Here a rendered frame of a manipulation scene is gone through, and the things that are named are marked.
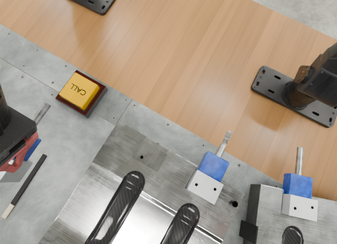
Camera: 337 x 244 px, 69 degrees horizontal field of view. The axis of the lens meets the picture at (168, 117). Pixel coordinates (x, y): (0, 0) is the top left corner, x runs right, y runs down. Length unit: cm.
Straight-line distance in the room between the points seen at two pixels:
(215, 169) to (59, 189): 32
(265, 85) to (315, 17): 137
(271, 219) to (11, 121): 45
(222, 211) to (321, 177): 27
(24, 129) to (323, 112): 59
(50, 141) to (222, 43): 46
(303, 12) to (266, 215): 159
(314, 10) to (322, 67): 150
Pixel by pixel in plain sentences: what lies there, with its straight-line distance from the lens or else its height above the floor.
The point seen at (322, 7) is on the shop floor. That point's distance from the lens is 203.
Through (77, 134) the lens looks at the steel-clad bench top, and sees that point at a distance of 57.
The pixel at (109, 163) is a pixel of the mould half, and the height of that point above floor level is 89.
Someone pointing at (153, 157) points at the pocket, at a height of 86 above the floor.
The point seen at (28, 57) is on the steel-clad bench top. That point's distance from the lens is 68.
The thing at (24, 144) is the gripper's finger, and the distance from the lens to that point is 37.
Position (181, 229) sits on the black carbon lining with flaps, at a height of 88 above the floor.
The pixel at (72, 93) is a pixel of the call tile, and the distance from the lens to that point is 56.
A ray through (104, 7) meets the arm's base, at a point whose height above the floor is 81.
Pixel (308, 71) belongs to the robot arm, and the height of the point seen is 93.
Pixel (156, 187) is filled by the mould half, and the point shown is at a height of 89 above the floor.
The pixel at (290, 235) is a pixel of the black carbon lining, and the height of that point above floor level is 85.
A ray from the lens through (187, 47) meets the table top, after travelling 63.
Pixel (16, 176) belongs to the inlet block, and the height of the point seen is 93.
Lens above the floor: 133
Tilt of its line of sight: 75 degrees down
